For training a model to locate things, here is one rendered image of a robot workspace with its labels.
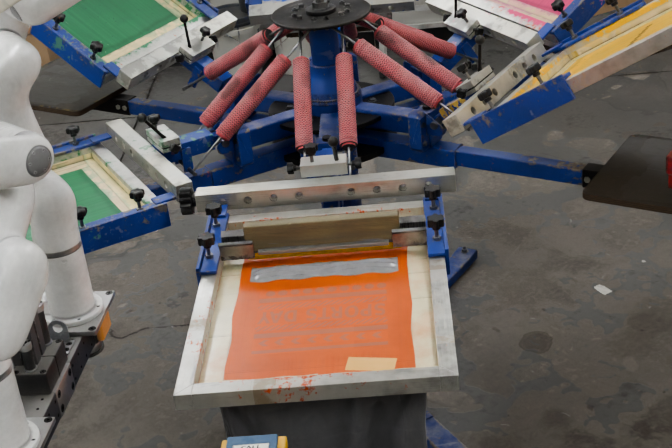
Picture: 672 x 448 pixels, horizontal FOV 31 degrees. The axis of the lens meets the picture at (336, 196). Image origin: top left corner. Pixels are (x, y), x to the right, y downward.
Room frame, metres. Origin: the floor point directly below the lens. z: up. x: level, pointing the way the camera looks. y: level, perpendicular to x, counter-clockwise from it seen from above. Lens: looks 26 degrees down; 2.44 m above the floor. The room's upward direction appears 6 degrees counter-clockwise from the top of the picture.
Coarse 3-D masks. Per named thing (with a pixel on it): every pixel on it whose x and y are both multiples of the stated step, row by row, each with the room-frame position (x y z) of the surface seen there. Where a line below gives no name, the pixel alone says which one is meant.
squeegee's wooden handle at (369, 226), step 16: (256, 224) 2.66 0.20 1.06; (272, 224) 2.65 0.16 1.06; (288, 224) 2.65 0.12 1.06; (304, 224) 2.64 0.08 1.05; (320, 224) 2.64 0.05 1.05; (336, 224) 2.64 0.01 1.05; (352, 224) 2.64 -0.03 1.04; (368, 224) 2.63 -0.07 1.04; (384, 224) 2.63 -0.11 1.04; (256, 240) 2.65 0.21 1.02; (272, 240) 2.65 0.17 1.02; (288, 240) 2.65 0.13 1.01; (304, 240) 2.65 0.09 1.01; (320, 240) 2.64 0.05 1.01; (336, 240) 2.64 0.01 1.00; (352, 240) 2.64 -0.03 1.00; (368, 240) 2.63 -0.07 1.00
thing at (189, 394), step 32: (192, 320) 2.36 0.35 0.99; (448, 320) 2.24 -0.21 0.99; (192, 352) 2.23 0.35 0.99; (448, 352) 2.12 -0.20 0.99; (192, 384) 2.11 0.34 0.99; (224, 384) 2.10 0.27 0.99; (256, 384) 2.09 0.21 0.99; (288, 384) 2.07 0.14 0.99; (320, 384) 2.06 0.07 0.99; (352, 384) 2.05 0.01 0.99; (384, 384) 2.05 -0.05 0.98; (416, 384) 2.05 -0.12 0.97; (448, 384) 2.04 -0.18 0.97
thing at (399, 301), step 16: (336, 256) 2.64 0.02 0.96; (352, 256) 2.64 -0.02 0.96; (368, 256) 2.63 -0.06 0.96; (384, 256) 2.62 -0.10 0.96; (400, 256) 2.61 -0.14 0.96; (400, 272) 2.53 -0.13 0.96; (400, 288) 2.46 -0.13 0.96; (400, 304) 2.39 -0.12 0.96; (400, 320) 2.32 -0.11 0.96; (400, 336) 2.26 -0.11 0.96; (320, 352) 2.23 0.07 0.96; (336, 352) 2.22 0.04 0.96; (352, 352) 2.22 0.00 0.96; (368, 352) 2.21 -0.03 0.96; (384, 352) 2.20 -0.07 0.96; (400, 352) 2.20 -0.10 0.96; (320, 368) 2.17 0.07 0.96; (336, 368) 2.16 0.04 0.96
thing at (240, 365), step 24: (264, 264) 2.65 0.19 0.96; (288, 264) 2.63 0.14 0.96; (240, 288) 2.54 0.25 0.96; (264, 288) 2.53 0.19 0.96; (288, 288) 2.52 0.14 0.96; (240, 312) 2.43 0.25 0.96; (240, 336) 2.33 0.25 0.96; (240, 360) 2.23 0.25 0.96; (264, 360) 2.22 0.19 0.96; (288, 360) 2.21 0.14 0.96; (312, 360) 2.20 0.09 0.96
